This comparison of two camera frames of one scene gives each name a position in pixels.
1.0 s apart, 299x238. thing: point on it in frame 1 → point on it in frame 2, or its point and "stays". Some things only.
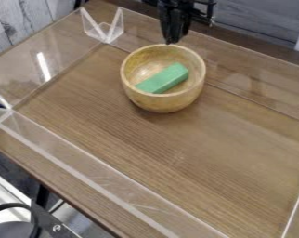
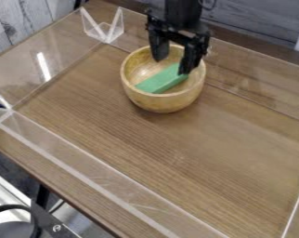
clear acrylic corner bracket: x=105 y=32 stays
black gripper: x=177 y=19 → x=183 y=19
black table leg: x=43 y=196 stays
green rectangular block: x=166 y=79 stays
